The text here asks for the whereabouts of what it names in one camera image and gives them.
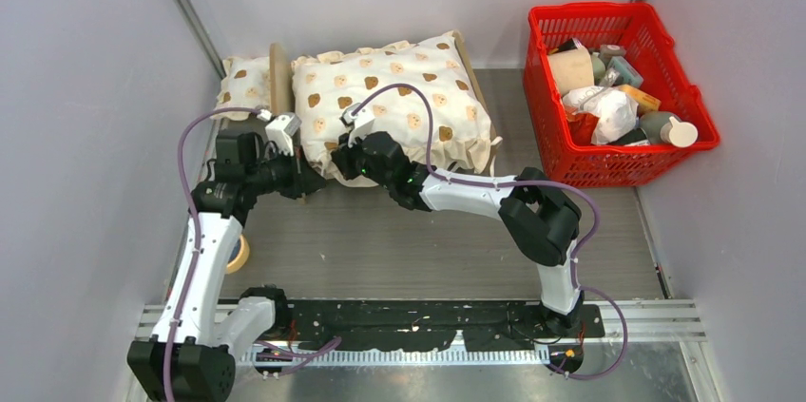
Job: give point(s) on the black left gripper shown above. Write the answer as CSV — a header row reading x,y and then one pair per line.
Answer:
x,y
303,178

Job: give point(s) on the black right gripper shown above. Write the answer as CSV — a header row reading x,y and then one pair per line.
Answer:
x,y
344,156

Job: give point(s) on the large bear print cushion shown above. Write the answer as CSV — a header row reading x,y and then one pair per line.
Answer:
x,y
390,103

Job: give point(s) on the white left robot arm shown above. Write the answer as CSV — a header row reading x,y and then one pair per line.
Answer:
x,y
189,356

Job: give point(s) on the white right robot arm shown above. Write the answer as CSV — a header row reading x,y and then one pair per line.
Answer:
x,y
542,220

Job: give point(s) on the tape roll with blue core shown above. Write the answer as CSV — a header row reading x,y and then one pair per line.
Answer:
x,y
239,256

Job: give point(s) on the small bear print pillow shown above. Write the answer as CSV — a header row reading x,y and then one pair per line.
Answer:
x,y
246,84

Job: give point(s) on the white crumpled bag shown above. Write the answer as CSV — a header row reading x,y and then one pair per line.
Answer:
x,y
598,115

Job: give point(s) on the red plastic basket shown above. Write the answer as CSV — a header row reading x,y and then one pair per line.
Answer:
x,y
631,30

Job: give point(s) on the teal box in basket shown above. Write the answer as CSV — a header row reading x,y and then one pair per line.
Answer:
x,y
626,73

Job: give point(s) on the yellow box in basket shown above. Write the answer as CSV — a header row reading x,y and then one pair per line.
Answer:
x,y
645,102

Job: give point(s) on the grey bottle with beige cap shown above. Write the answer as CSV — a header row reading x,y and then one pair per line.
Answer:
x,y
663,127

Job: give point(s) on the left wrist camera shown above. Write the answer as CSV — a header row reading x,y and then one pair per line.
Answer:
x,y
283,130

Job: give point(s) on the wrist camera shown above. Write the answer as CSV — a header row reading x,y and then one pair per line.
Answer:
x,y
283,130
359,121

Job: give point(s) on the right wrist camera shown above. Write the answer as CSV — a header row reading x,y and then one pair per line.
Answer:
x,y
359,121

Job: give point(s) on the wooden pet bed frame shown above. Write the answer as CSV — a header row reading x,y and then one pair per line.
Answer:
x,y
280,81

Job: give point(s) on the aluminium frame rail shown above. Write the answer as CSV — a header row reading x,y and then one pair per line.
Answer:
x,y
189,9

